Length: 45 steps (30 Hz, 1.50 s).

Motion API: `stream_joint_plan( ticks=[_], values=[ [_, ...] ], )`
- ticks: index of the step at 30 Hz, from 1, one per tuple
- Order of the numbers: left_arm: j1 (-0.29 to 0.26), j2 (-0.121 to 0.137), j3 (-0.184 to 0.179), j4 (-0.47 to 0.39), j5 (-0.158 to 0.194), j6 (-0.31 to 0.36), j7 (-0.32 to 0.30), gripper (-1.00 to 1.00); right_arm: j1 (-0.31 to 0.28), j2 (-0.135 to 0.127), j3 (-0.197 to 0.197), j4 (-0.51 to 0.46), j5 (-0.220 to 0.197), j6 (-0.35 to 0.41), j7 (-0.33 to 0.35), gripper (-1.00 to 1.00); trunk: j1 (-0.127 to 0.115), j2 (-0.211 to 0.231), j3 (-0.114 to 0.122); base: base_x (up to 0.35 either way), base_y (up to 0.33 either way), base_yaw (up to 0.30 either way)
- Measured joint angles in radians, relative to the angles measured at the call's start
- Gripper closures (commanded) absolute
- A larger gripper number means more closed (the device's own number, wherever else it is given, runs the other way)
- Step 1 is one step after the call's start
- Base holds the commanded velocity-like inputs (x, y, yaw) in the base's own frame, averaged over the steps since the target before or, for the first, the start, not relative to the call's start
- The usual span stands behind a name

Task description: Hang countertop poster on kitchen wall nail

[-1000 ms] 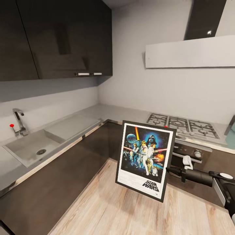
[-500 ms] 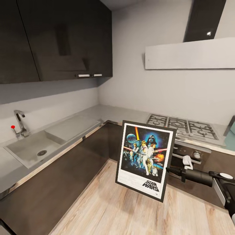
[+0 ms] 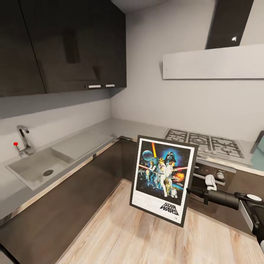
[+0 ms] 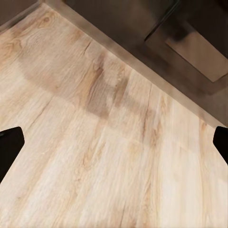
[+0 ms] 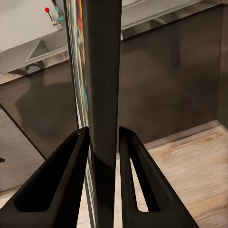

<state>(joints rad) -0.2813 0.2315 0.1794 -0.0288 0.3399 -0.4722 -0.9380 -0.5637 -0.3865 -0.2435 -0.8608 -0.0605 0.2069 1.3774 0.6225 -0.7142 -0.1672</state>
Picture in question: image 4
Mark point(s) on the oven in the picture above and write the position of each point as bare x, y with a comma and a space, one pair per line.
193, 38

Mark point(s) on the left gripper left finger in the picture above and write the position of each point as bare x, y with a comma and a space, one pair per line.
11, 143

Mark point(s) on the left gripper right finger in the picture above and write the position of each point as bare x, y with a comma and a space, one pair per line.
220, 140

